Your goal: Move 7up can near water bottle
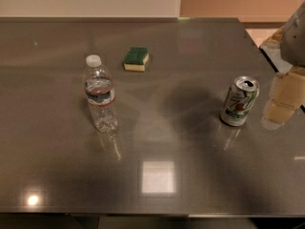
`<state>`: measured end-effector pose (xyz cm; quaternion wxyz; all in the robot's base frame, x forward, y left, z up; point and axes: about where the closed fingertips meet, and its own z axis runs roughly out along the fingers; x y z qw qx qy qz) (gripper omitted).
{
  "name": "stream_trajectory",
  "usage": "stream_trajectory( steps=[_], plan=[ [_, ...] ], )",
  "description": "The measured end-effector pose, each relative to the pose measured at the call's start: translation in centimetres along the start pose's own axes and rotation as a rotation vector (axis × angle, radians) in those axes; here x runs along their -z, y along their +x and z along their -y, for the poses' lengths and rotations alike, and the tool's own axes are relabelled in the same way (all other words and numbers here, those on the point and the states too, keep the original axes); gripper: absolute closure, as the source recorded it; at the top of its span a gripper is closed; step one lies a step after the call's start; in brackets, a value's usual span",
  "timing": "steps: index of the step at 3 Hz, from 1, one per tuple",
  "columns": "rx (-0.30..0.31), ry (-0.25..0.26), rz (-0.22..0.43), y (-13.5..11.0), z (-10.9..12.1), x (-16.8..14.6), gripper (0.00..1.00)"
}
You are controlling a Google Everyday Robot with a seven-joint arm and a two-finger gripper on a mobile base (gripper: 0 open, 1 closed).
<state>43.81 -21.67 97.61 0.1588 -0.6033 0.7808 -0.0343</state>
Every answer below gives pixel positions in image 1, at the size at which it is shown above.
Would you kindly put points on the green and yellow sponge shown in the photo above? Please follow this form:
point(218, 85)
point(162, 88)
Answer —
point(136, 59)

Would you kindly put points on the white green 7up can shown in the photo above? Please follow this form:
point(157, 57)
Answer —
point(239, 100)

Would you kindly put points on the clear plastic water bottle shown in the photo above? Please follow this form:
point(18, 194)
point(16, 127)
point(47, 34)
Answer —
point(100, 94)

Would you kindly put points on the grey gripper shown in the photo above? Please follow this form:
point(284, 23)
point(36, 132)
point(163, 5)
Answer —
point(294, 45)

